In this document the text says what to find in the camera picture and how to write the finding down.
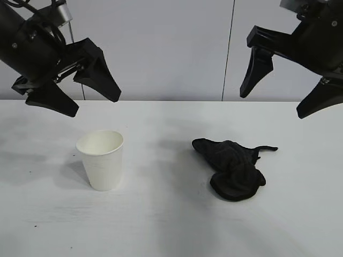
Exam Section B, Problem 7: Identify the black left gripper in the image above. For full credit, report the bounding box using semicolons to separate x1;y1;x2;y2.
0;13;122;118

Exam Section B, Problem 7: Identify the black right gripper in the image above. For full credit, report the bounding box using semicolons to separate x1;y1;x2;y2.
239;2;343;120

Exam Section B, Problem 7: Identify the white paper cup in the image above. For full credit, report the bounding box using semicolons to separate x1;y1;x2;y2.
76;129;125;192

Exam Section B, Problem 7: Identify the black cloth rag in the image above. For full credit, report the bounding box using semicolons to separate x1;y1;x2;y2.
191;138;279;202

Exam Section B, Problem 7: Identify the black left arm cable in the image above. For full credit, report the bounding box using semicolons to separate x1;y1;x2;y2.
16;0;68;51

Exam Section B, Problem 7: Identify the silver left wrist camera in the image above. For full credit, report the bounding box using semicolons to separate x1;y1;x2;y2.
49;2;73;27

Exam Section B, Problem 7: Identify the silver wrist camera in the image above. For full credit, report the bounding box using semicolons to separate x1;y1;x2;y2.
49;2;73;27
279;0;299;13

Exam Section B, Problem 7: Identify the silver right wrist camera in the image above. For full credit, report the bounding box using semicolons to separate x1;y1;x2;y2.
279;0;299;13

